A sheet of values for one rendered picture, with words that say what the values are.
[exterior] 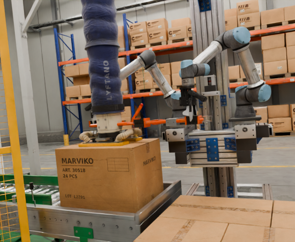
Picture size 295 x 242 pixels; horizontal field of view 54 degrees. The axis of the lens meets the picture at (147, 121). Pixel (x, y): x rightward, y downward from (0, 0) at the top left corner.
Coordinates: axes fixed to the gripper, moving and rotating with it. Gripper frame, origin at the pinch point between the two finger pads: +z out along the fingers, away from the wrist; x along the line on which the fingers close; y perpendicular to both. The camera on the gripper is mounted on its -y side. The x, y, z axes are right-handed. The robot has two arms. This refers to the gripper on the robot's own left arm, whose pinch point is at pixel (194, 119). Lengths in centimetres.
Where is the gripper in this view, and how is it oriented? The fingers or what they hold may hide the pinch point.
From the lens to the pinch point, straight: 176.8
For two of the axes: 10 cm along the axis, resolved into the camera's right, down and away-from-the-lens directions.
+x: -4.3, 0.8, -9.0
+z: 0.8, 10.0, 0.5
